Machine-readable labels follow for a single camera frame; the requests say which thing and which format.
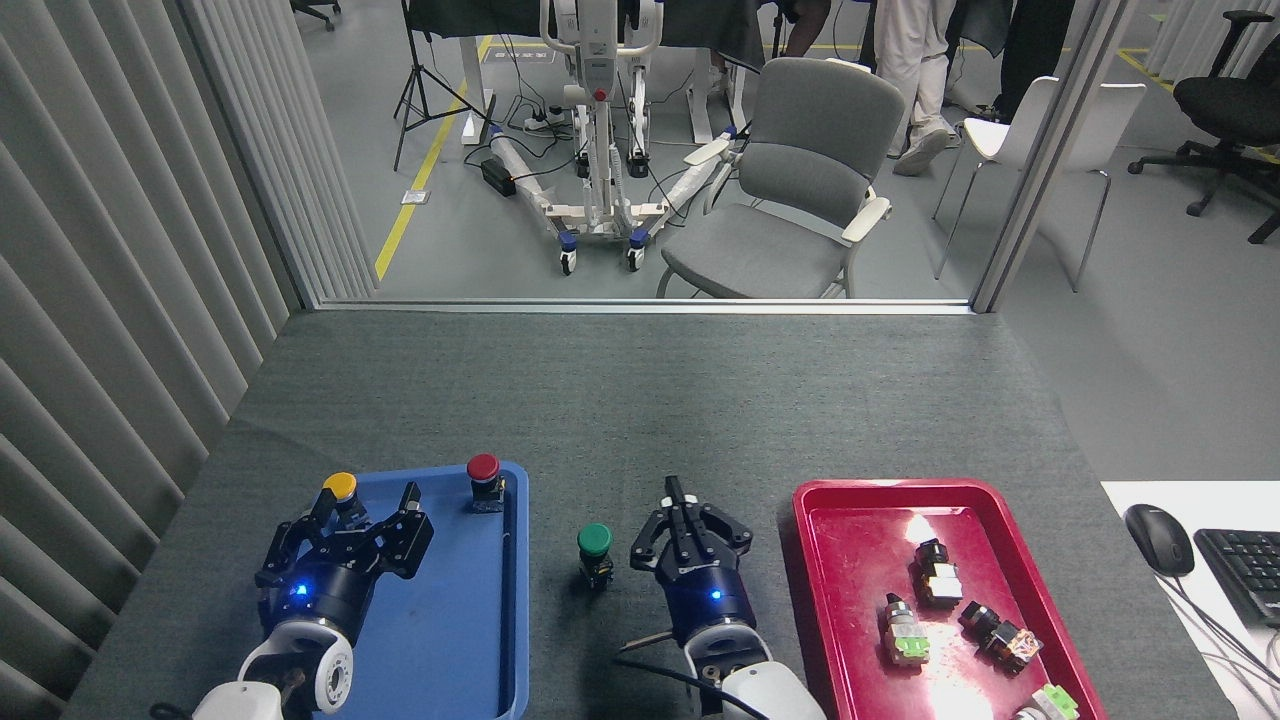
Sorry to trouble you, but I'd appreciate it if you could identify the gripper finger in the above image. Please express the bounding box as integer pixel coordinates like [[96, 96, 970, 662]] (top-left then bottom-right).
[[629, 477, 690, 574], [344, 481, 435, 580], [254, 486, 347, 590], [684, 494, 754, 568]]

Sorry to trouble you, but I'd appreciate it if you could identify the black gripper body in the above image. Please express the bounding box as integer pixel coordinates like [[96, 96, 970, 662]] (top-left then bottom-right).
[[257, 559, 377, 632], [659, 564, 757, 647]]

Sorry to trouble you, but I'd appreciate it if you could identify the green push button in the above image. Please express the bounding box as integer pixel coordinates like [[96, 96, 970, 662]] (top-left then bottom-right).
[[577, 523, 615, 591]]

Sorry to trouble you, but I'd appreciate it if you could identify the yellow push button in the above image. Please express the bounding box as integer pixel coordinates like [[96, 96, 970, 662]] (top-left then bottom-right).
[[322, 472, 371, 528]]

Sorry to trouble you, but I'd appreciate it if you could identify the red push button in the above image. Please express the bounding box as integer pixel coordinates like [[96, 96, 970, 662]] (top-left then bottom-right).
[[466, 454, 506, 514]]

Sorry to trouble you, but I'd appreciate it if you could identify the blue plastic tray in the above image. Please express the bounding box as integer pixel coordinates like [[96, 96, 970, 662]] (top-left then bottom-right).
[[255, 461, 530, 720]]

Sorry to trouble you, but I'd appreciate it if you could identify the red plastic tray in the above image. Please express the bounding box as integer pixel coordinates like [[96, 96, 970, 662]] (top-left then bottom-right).
[[790, 478, 1109, 720]]

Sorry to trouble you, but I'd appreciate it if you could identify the grey padded armchair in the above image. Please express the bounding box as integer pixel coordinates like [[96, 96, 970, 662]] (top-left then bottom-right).
[[655, 57, 907, 299]]

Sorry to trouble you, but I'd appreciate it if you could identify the black computer mouse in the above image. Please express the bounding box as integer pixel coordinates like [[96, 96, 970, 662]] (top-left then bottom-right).
[[1123, 503, 1196, 578]]

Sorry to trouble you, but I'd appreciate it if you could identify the black tripod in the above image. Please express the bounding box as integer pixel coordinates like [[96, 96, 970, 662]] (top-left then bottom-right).
[[393, 0, 491, 173]]

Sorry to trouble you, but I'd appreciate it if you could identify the white stand on wheels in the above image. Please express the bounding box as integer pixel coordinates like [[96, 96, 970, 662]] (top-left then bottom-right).
[[488, 0, 741, 276]]

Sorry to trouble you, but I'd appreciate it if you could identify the person in pale trousers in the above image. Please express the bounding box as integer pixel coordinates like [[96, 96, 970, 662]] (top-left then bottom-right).
[[874, 0, 967, 178]]

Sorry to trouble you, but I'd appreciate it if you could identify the black keyboard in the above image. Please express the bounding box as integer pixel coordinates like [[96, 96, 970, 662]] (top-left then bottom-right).
[[1193, 528, 1280, 629]]

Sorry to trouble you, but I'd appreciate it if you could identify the white plastic chair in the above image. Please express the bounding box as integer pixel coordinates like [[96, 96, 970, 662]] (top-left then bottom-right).
[[932, 76, 1148, 294]]

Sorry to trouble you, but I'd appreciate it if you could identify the person in dark trousers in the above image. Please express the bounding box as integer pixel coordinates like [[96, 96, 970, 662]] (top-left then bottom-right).
[[985, 0, 1079, 123]]

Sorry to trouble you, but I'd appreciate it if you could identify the black office chair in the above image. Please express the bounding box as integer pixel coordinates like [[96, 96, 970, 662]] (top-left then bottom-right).
[[1128, 10, 1280, 245]]

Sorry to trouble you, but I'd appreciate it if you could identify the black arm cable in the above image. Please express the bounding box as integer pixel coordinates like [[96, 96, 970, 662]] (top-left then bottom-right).
[[614, 630, 753, 720]]

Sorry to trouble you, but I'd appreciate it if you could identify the silver switch with green base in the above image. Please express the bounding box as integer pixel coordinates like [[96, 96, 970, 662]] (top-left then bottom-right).
[[880, 593, 931, 668]]

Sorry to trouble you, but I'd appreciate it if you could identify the black switch with white block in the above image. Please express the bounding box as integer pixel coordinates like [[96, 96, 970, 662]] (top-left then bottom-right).
[[912, 538, 963, 609]]

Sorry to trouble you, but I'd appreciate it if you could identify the silver table edge rail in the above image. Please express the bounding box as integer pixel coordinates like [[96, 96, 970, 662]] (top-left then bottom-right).
[[318, 298, 973, 316]]

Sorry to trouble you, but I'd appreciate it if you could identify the black switch with orange block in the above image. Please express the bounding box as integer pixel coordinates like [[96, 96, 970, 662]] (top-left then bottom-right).
[[958, 600, 1044, 676]]

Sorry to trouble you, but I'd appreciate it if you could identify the white switch with green base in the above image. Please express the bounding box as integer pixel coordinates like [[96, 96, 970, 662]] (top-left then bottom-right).
[[1012, 683, 1081, 720]]

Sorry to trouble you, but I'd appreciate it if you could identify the black mouse cable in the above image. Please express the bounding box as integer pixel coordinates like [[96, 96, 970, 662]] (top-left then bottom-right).
[[1160, 575, 1280, 706]]

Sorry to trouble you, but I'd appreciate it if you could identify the silver post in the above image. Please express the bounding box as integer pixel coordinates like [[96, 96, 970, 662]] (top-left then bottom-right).
[[972, 0, 1136, 314]]

